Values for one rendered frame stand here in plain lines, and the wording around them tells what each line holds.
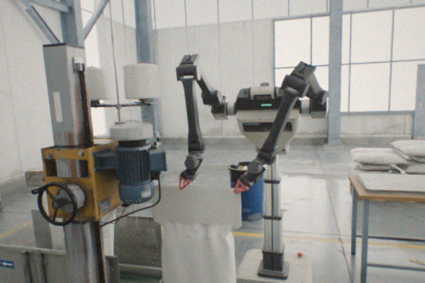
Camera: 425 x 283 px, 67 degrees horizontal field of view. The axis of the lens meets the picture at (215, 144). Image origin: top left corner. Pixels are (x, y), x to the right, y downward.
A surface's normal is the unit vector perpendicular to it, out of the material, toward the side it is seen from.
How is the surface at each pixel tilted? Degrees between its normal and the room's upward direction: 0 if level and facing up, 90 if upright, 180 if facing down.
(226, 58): 90
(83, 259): 90
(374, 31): 90
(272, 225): 90
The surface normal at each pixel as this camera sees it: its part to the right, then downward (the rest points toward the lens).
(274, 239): -0.30, 0.16
